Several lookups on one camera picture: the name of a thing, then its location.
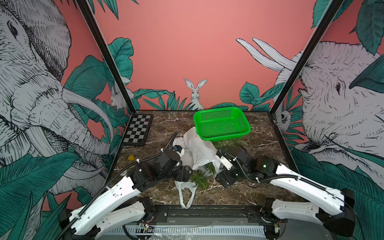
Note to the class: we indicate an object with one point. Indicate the right black frame post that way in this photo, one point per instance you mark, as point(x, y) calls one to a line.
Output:
point(326, 19)

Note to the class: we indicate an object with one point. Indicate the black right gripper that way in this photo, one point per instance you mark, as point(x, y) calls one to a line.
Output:
point(225, 173)

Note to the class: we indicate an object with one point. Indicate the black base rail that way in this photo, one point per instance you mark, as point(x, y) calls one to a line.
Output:
point(204, 211)

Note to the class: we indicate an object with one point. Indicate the left black frame post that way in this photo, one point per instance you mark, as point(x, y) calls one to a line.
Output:
point(85, 9)

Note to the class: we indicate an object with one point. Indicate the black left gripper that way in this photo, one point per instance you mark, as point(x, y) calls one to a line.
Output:
point(184, 175)

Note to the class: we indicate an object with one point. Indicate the black white checkerboard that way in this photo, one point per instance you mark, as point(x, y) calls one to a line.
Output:
point(138, 130)

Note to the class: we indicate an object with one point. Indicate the black frame post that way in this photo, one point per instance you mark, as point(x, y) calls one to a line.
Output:
point(85, 9)
point(326, 19)

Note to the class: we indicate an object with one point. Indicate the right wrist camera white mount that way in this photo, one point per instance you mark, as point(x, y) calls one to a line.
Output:
point(225, 159)

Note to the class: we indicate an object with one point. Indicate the green plastic basket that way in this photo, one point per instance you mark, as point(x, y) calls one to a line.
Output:
point(221, 124)

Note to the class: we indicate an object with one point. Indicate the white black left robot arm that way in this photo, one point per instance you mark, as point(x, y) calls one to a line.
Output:
point(121, 204)

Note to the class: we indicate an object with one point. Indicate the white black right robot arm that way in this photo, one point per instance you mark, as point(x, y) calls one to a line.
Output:
point(331, 208)

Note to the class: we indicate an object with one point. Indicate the white plastic bag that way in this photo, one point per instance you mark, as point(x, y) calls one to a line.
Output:
point(196, 153)

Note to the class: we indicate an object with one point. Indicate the pineapple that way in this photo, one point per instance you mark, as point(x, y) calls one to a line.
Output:
point(200, 177)

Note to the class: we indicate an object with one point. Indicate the white slotted cable duct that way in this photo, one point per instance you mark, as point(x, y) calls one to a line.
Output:
point(162, 231)

